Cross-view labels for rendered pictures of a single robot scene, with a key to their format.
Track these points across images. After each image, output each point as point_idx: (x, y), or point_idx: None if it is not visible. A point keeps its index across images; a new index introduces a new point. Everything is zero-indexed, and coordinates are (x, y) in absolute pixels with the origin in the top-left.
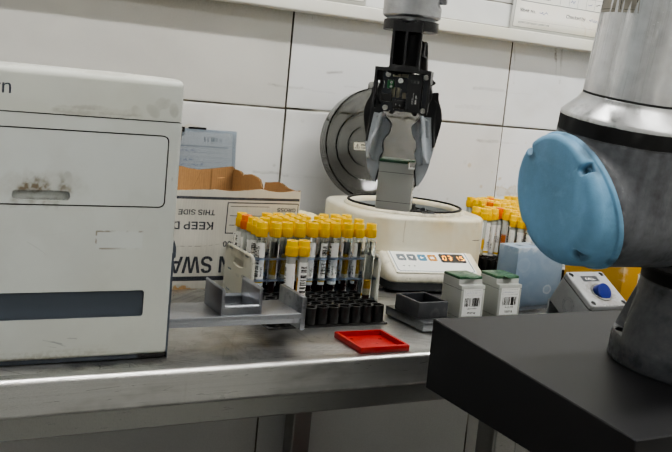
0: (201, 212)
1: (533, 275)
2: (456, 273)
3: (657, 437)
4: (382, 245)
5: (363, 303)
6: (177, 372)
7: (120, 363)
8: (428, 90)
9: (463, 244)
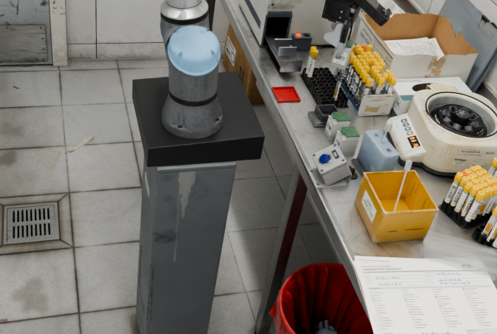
0: (369, 37)
1: (368, 154)
2: (339, 113)
3: (134, 84)
4: (408, 110)
5: (323, 95)
6: (248, 48)
7: (252, 38)
8: (324, 7)
9: (424, 141)
